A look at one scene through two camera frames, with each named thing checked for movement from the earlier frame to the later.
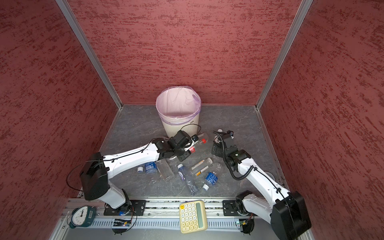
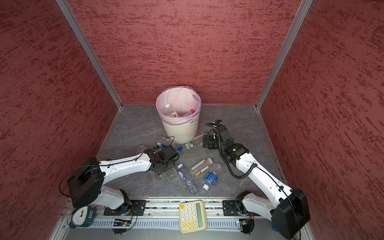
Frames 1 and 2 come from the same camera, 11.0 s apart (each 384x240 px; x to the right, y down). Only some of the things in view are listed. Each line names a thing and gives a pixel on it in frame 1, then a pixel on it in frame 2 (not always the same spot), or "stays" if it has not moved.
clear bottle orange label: (199, 167) stays
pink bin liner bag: (178, 105) stays
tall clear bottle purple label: (189, 178) stays
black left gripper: (182, 157) → (171, 163)
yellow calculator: (192, 216) stays
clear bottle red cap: (202, 138) → (192, 111)
